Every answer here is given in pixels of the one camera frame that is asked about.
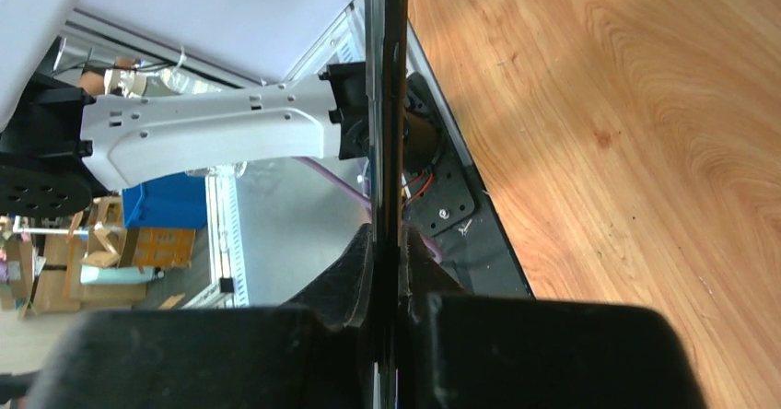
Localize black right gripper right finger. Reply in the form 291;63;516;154
399;228;705;408

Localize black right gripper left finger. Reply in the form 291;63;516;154
27;226;373;408

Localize lavender folding umbrella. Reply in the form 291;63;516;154
366;0;408;408

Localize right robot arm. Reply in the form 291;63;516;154
1;0;705;408

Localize blue plastic bin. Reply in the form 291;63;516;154
122;172;207;230

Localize cardboard boxes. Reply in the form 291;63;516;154
1;195;197;319

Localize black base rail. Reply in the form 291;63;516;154
404;73;534;298

